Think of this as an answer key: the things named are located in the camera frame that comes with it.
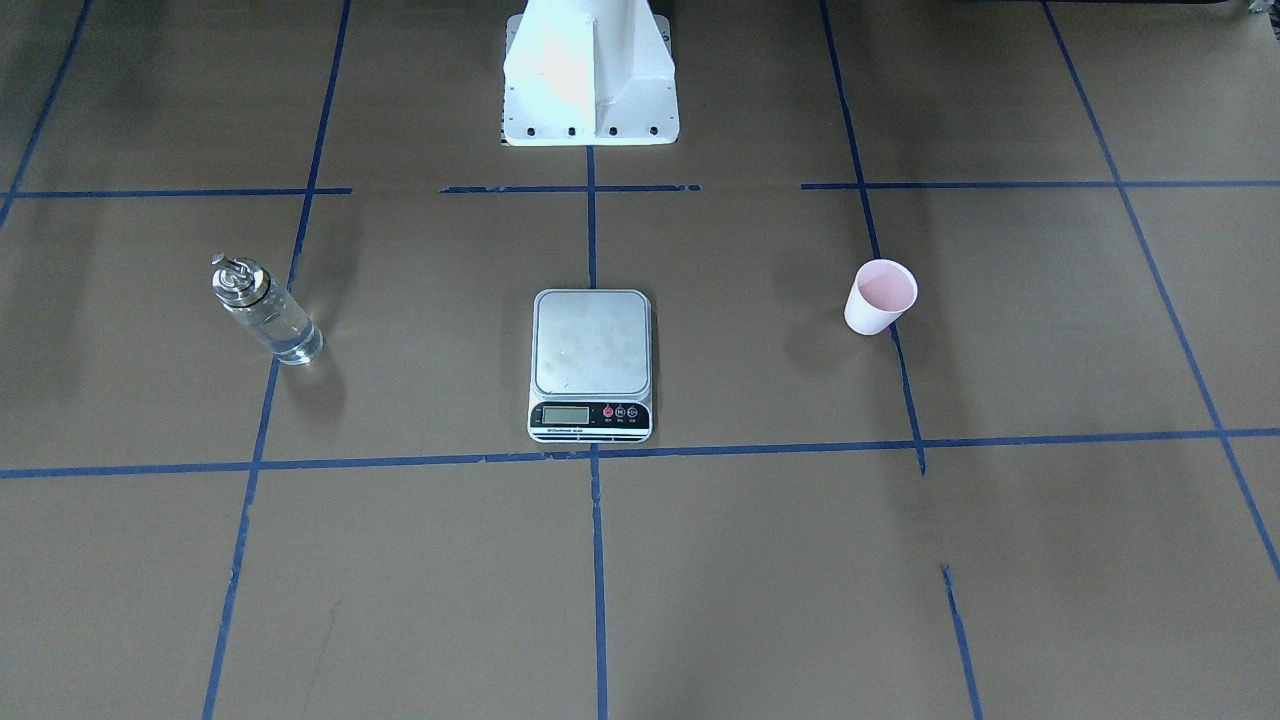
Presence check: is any pink paper cup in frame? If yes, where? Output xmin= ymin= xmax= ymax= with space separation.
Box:
xmin=844 ymin=258 xmax=919 ymax=336

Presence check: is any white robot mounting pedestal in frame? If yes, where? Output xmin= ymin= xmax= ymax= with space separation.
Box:
xmin=500 ymin=1 xmax=681 ymax=147

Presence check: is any clear glass sauce bottle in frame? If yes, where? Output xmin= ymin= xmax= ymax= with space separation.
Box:
xmin=210 ymin=252 xmax=324 ymax=366

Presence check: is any silver digital kitchen scale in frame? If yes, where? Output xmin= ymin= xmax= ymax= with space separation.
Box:
xmin=526 ymin=288 xmax=655 ymax=445

